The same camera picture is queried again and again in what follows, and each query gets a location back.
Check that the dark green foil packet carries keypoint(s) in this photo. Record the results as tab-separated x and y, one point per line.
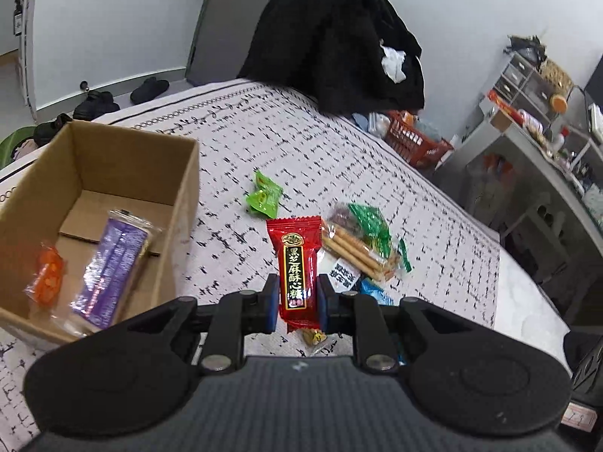
372	223

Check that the white and black snack packet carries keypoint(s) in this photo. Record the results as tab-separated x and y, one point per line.
344	274

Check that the grey drawer organizer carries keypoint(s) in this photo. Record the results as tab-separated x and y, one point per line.
525	82

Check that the black tangled item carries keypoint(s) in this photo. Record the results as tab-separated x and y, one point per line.
527	48

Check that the brown cardboard box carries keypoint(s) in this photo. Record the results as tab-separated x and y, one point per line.
141	165

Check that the black slipper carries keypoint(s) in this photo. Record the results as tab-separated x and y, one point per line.
150	90

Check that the jar with orange lid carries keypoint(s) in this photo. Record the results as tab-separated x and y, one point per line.
558	103

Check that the small yellow candy packet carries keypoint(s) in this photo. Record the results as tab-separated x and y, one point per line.
315	338

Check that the orange plastic basket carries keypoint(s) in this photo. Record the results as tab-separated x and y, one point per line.
414	145

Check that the white mattress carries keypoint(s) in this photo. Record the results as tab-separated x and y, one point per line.
527	301

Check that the black shoe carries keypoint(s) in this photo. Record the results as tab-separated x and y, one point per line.
96	105
49	131

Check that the grey plush item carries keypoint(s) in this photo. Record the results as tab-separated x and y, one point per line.
427	129

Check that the woven basket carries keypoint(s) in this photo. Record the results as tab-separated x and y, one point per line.
556	74

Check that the dark bottle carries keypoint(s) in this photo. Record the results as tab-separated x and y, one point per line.
18	19

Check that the white crumpled cloth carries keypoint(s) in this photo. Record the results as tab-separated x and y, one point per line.
393	63

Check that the blue snack packet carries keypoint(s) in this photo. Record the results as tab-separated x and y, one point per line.
374	293

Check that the white blanket with black print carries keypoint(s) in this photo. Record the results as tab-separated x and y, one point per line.
282	141

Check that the clear biscuit sticks packet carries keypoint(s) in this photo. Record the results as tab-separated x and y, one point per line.
353	247

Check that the blue and white plastic bags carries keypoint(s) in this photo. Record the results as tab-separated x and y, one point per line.
374	125

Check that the light green candy packet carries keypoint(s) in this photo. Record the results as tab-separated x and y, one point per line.
264	195

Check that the green cartoon floor mat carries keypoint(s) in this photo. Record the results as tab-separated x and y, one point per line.
14	148

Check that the purple snack packet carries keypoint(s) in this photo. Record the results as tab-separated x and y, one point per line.
113	263

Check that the grey door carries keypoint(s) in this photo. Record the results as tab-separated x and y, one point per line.
221	33

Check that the red snack packet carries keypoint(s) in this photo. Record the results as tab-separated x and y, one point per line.
294	263

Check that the orange snack packet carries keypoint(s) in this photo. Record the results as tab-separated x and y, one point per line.
47	275

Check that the red flat box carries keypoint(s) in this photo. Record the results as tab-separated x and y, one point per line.
504	104

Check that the white door frame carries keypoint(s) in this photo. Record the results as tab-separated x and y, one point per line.
28	56

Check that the white stool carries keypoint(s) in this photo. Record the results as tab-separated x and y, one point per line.
534	221

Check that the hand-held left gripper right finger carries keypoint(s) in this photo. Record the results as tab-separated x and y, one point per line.
323	303

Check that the clear packet with purple candy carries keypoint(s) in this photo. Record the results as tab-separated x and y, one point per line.
341	219

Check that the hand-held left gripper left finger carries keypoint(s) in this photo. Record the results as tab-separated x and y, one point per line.
271	302

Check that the black coat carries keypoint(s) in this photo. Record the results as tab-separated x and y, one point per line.
329	33

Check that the white desk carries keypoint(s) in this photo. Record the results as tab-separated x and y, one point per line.
556	183

